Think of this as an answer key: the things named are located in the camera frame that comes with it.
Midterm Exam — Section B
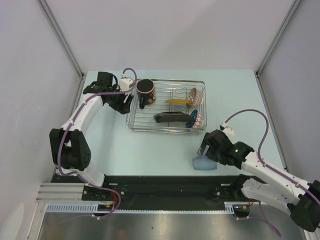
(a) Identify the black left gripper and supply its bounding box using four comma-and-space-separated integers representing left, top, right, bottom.
105, 84, 133, 115

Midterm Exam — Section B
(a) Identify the brown white patterned bowl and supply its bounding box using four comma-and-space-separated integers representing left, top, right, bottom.
186, 87, 204, 109

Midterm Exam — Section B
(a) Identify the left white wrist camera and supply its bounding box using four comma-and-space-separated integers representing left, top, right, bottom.
118, 73, 134, 92

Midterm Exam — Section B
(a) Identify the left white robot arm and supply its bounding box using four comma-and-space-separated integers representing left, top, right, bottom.
49, 71, 138, 200

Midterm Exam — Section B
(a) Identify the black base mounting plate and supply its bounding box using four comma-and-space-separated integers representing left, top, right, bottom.
49, 173, 293, 218

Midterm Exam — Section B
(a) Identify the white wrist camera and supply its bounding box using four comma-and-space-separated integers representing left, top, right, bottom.
118, 73, 134, 92
219, 122, 235, 140

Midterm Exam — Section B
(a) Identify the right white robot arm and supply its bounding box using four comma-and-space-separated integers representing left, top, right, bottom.
198, 129, 320, 232

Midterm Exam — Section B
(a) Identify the light blue plastic cup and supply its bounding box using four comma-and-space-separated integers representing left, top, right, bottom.
192, 155, 218, 171

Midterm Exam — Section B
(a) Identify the dark mug red interior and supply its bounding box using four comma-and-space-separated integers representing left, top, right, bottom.
135, 78, 156, 110

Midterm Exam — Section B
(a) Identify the metal wire dish rack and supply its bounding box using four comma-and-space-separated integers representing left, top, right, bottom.
126, 79, 207, 135

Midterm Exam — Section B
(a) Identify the blue rim red pattern bowl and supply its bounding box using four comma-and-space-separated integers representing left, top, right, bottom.
190, 109, 204, 128

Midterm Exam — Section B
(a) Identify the white slotted cable duct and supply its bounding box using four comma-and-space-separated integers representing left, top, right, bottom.
46, 201, 241, 215

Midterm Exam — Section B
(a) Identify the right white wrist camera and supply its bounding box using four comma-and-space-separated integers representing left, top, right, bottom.
219, 122, 235, 140

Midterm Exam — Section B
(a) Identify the aluminium frame rail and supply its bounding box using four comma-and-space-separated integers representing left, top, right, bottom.
34, 182, 311, 205

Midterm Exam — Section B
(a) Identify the black floral square plate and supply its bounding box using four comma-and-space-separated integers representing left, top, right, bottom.
153, 111, 196, 128

